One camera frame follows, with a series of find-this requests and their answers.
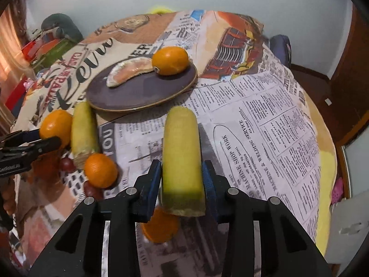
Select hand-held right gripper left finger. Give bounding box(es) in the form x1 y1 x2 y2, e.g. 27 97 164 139
29 159 162 277

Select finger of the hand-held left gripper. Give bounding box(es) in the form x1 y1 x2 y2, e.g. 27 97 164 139
0 136 63 162
0 129 42 148

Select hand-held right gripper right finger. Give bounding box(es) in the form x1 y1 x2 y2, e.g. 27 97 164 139
201 160 337 277

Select medium orange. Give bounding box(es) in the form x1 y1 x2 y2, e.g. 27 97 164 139
39 110 73 148

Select dark red grape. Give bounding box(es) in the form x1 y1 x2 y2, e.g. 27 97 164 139
60 157 76 172
83 180 103 198

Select small tangerine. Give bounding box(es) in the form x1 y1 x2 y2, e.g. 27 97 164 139
83 154 118 189
141 206 180 244

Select yellow corn cob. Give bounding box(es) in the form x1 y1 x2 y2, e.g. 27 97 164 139
71 102 100 168

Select yellow-green corn cob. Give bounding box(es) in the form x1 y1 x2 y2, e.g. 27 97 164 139
161 106 206 217

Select dark brown round plate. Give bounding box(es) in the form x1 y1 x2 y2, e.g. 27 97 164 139
86 56 198 113

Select green storage box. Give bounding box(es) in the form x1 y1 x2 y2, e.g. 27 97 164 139
31 39 79 73

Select red gift box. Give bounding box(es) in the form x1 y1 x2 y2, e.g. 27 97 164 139
21 39 44 62

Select brown orange curtain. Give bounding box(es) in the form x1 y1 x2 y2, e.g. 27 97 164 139
0 0 30 116

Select newspaper print tablecloth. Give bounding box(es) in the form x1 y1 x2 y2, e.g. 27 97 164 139
12 10 323 277

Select peeled pomelo segment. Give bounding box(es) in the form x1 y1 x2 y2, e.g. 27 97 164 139
106 58 153 89

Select grey plush pillow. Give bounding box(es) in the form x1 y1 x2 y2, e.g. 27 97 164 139
41 13 84 44

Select yellow underlay blanket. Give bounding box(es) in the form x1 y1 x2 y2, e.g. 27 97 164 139
303 92 338 253

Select pink slippers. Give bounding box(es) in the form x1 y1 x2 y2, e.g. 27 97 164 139
331 177 345 206

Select large orange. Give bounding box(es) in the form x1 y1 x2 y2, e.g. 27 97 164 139
152 47 189 76

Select white plastic box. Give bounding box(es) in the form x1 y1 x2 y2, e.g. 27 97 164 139
324 196 369 267

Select white sliding wardrobe door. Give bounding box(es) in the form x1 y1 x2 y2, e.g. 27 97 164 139
342 140 369 198

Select blue backpack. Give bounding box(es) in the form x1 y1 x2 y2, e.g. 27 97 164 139
269 35 292 67

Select brown wooden door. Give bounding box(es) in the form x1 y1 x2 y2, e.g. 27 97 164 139
329 6 369 148

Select yellow foam arch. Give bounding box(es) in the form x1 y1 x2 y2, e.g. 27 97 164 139
148 4 175 14

